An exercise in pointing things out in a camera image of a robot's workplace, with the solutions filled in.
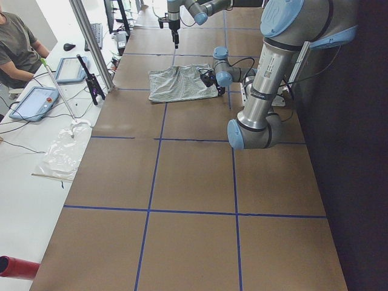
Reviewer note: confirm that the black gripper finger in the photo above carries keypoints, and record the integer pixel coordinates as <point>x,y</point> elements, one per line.
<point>175,37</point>
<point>221,90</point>

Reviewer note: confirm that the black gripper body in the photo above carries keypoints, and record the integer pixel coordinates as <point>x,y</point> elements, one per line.
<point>219,88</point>
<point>173,24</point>

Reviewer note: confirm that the navy white striped polo shirt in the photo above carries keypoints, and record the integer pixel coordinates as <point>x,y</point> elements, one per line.
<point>180,83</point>

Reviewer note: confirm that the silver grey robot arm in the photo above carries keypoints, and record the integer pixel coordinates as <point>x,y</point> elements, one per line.
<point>285,26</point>
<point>200,11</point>

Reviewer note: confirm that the black keyboard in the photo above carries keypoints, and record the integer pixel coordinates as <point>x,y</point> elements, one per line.
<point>97,32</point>

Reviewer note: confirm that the black computer mouse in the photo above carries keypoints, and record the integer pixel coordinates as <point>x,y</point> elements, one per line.
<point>68,46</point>

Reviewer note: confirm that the far blue teach pendant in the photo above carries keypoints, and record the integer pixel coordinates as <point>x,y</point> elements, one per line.
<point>69,71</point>

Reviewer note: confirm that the blue teach pendant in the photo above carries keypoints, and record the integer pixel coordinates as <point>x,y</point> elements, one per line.
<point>69,71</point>
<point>35,104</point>

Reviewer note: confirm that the metal rod with green tip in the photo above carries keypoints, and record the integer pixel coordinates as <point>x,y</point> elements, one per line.
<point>74,120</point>

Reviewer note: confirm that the person in grey shirt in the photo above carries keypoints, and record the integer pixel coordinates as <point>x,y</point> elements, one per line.
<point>21,52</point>

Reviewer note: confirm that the near blue teach pendant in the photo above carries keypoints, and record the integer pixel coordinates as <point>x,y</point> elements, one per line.
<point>35,104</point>

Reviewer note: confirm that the clear plastic bag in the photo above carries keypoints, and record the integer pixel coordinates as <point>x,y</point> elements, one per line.
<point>64,155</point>

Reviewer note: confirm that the red cylinder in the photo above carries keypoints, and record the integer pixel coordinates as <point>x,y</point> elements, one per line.
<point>18,268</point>

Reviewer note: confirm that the aluminium frame post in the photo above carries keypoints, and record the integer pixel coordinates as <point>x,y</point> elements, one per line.
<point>84,25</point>

